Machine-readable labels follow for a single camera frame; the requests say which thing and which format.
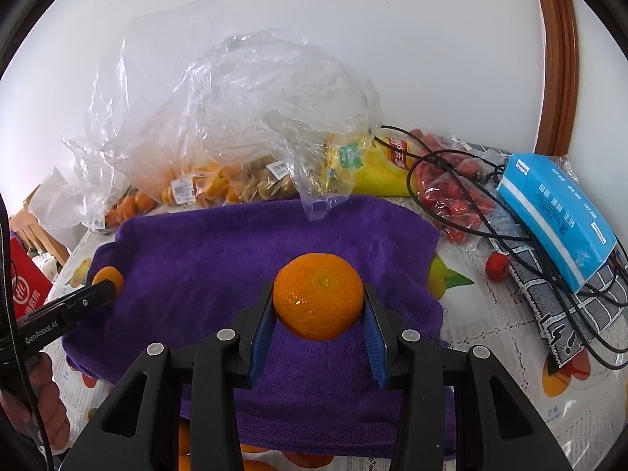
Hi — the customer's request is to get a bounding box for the bag of red fruits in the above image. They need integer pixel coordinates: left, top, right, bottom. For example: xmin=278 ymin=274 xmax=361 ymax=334
xmin=410 ymin=129 xmax=502 ymax=245

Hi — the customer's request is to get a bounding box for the clear bag of kumquats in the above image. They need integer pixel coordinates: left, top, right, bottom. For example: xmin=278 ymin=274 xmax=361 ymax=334
xmin=86 ymin=0 xmax=381 ymax=220

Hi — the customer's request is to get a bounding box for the wooden chair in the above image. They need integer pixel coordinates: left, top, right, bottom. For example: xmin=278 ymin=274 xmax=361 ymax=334
xmin=9 ymin=187 xmax=69 ymax=266

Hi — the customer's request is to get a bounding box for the fruit print tablecloth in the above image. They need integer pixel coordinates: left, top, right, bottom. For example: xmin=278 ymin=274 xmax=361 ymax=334
xmin=50 ymin=197 xmax=627 ymax=470

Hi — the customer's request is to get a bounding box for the small red fruit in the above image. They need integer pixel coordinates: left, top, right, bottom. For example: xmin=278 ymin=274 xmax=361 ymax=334
xmin=484 ymin=252 xmax=510 ymax=283

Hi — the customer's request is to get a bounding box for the patterned grey pouch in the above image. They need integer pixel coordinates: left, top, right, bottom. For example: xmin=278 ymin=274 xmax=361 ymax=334
xmin=487 ymin=201 xmax=627 ymax=367

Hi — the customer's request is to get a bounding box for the oval orange kumquat fruit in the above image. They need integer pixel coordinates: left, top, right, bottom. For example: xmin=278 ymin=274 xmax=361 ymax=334
xmin=91 ymin=266 xmax=124 ymax=301

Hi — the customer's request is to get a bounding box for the left human hand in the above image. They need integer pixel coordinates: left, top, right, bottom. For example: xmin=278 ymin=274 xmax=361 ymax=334
xmin=1 ymin=353 xmax=70 ymax=451

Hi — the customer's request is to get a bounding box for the brown wooden door frame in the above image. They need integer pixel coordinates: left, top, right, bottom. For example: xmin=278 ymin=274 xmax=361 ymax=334
xmin=534 ymin=0 xmax=579 ymax=156

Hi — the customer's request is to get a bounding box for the white plastic bag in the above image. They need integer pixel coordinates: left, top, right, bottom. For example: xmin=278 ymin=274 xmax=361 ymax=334
xmin=28 ymin=167 xmax=93 ymax=246

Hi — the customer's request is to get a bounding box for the yellow snack bag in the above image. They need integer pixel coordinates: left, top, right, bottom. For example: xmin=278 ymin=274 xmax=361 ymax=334
xmin=319 ymin=130 xmax=420 ymax=198

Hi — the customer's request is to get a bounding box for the red paper shopping bag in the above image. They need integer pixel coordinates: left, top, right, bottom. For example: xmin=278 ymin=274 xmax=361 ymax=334
xmin=9 ymin=236 xmax=52 ymax=319

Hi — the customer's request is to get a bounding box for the clear bag of tangerines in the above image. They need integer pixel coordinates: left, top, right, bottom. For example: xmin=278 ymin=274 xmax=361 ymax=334
xmin=27 ymin=136 xmax=159 ymax=232

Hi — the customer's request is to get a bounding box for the blue tissue pack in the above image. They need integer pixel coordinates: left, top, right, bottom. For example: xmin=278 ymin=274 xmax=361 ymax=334
xmin=497 ymin=153 xmax=617 ymax=294

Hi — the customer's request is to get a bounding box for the black cable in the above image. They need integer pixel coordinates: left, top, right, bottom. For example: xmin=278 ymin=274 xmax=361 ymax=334
xmin=374 ymin=124 xmax=628 ymax=371

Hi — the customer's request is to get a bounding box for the large orange tangerine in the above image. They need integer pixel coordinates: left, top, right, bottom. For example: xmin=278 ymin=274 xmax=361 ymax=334
xmin=178 ymin=418 xmax=276 ymax=471

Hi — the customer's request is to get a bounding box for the purple towel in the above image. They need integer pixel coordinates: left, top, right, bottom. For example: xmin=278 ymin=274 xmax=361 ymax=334
xmin=62 ymin=194 xmax=458 ymax=460

